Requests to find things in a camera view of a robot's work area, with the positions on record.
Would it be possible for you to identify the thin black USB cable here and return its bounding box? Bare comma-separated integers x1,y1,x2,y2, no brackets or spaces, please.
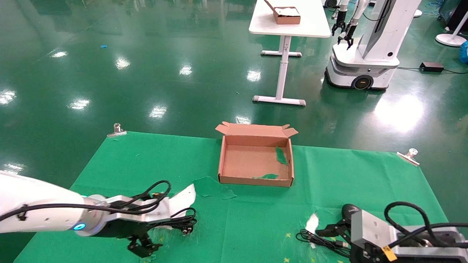
295,229,352,257

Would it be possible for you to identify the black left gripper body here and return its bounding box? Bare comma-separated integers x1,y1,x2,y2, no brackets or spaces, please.
99,220,151,240

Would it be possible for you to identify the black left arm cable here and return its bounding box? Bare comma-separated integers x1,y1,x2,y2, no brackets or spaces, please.
0,180,171,222

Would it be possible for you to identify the black power cable with plug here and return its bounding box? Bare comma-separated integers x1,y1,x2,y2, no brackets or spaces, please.
146,207,197,236

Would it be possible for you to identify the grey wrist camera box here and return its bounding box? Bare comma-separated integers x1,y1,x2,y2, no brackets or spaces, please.
106,195,172,224
350,210,397,253

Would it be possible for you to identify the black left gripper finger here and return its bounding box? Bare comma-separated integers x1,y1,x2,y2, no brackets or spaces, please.
127,239,148,258
144,236,162,253

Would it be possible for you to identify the white fan stand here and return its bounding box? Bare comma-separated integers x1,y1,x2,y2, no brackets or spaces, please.
435,20,468,47

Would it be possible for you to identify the white standing desk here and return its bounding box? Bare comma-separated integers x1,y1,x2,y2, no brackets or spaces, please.
249,0,331,107

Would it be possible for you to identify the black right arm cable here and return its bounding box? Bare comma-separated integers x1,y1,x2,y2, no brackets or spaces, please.
384,201,468,249

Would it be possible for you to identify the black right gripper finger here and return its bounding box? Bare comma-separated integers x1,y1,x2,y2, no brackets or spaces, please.
316,227,350,239
322,218,351,230

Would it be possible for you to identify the metal table clamp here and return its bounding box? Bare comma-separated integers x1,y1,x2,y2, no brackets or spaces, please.
107,123,127,138
397,148,420,167

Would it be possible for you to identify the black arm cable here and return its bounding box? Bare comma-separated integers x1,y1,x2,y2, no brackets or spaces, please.
0,180,171,222
384,201,468,249

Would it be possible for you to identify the black adapter cord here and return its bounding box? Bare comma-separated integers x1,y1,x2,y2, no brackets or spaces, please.
397,66,468,75

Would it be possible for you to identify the white wheeled robot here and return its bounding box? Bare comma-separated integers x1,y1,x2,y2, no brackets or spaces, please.
325,0,422,90

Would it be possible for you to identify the small brown box with white contents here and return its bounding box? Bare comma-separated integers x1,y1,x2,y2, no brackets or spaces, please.
264,0,301,25

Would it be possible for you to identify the black power adapter brick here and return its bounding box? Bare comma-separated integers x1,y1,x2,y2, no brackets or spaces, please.
419,62,444,73

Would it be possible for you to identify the open brown cardboard box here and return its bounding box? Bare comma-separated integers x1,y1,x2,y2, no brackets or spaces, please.
215,122,299,187

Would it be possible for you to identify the long green scrap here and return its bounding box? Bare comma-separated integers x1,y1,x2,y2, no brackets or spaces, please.
275,146,289,166

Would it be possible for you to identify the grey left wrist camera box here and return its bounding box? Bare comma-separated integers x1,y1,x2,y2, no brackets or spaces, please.
106,195,172,224

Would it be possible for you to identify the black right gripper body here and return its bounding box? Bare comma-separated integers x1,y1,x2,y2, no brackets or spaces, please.
341,204,388,263

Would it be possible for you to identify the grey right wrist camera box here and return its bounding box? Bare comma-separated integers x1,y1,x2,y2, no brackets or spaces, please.
350,210,397,253

